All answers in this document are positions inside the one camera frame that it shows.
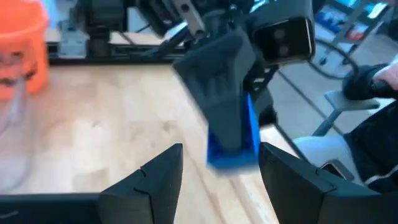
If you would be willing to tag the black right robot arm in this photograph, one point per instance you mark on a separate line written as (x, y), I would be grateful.
(99, 18)

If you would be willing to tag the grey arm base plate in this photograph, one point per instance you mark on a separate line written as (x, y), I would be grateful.
(71, 40)

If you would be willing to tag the dark blue small brick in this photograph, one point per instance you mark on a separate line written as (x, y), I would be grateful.
(233, 158)

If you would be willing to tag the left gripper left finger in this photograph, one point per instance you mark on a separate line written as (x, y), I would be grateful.
(149, 193)

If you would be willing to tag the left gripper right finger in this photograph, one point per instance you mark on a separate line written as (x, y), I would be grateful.
(304, 196)

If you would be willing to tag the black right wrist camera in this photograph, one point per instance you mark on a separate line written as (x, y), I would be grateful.
(283, 40)

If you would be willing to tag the orange pumpkin bucket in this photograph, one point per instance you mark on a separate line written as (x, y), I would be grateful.
(18, 37)

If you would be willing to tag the black handheld device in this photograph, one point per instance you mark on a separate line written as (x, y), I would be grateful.
(357, 82)

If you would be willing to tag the clear plastic bin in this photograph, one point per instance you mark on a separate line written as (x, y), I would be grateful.
(12, 124)

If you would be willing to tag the cluttered metal shelf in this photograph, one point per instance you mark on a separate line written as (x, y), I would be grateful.
(357, 18)

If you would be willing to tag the black table frame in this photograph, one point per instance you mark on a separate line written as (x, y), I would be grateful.
(124, 57)

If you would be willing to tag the grey metal stand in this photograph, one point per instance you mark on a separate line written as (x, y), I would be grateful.
(345, 102)

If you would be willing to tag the white shoe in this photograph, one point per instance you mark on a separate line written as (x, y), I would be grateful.
(323, 149)

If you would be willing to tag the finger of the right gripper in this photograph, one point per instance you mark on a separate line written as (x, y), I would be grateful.
(261, 93)
(217, 81)

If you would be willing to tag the person's hand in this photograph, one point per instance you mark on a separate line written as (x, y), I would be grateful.
(387, 73)

